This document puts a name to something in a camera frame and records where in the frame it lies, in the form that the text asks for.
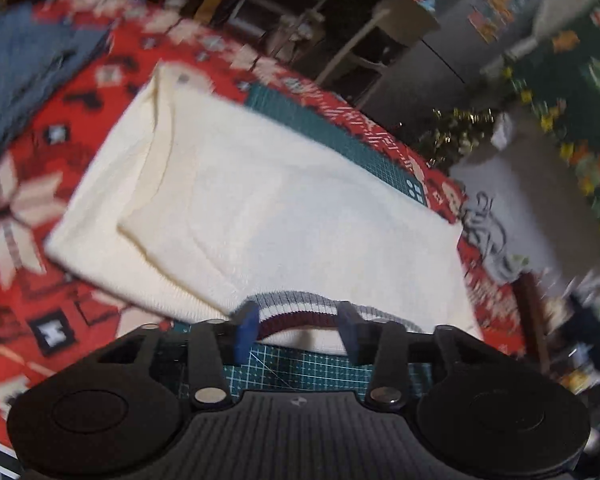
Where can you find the grey refrigerator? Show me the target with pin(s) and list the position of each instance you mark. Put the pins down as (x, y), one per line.
(445, 60)

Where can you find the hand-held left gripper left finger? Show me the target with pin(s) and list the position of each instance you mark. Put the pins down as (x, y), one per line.
(245, 327)

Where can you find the green Christmas wall tapestry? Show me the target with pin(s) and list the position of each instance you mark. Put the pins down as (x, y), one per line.
(595, 110)

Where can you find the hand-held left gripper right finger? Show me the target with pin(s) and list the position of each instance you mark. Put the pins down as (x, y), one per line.
(347, 327)

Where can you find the grey garment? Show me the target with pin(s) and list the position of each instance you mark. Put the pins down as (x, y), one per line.
(500, 255)

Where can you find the navy plush toy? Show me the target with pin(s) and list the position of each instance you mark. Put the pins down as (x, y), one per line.
(585, 330)

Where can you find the colourful fridge stickers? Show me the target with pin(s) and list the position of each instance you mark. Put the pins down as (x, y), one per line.
(497, 12)

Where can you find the white drawer unit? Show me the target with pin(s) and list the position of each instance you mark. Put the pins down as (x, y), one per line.
(280, 10)

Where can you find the small Christmas tree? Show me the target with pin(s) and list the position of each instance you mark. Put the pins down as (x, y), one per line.
(450, 135)

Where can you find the white knit vest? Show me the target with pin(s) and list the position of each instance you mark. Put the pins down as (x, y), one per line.
(260, 210)

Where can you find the red patterned blanket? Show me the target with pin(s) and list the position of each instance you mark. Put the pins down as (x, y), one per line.
(30, 270)

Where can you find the dark wooden nightstand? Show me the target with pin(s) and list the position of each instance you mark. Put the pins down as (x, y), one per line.
(530, 310)

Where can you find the green cutting mat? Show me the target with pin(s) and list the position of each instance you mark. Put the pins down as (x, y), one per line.
(300, 365)

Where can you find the white hanging cloth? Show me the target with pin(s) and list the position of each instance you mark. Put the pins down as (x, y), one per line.
(501, 130)

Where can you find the folded blue jeans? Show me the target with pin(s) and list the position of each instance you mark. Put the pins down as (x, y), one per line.
(20, 70)

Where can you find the beige plastic chair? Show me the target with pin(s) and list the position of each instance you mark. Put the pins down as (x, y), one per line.
(405, 15)

